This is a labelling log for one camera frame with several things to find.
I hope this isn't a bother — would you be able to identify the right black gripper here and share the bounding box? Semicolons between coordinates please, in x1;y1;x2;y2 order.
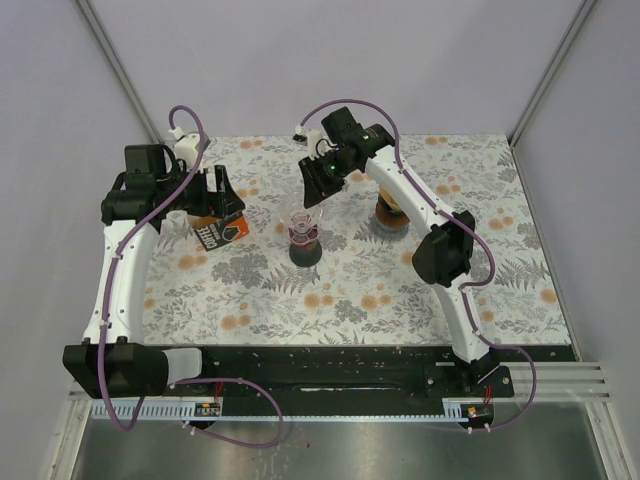
298;151;356;211

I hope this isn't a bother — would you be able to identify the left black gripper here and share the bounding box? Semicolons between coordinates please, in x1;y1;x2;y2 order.
158;161;244;218

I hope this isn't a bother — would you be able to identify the orange coffee filter box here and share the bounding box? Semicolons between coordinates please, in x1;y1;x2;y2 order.
189;212;249;252

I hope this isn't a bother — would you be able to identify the clear glass cup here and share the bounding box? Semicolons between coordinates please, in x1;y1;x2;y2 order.
279;197;323;245

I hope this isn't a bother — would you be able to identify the brown wooden dripper ring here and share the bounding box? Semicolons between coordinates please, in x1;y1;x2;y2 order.
375;197;408;223

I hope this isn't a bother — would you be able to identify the brown paper coffee filter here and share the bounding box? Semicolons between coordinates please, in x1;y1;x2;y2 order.
379;186;401;211

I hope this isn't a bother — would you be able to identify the clear glass server pitcher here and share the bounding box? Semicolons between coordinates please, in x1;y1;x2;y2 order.
371;211;410;235

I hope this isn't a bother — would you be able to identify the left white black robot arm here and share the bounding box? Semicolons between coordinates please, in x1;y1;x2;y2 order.
62;133;248;399

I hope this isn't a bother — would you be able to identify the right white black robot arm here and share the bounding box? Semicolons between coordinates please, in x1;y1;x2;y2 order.
294;100;498;396

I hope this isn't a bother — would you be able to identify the grey carafe with red rim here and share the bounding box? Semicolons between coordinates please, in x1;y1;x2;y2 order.
288;229;322;268

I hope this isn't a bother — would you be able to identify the floral patterned table mat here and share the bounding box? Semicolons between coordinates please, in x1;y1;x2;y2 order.
143;134;570;344

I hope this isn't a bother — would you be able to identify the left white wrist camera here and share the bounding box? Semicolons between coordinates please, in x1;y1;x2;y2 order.
169;127;201;167

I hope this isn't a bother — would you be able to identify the white slotted cable duct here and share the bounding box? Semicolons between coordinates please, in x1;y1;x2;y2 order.
113;398;493;425

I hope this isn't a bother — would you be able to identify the aluminium frame rail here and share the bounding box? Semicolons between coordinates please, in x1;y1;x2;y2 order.
66;361;611;401

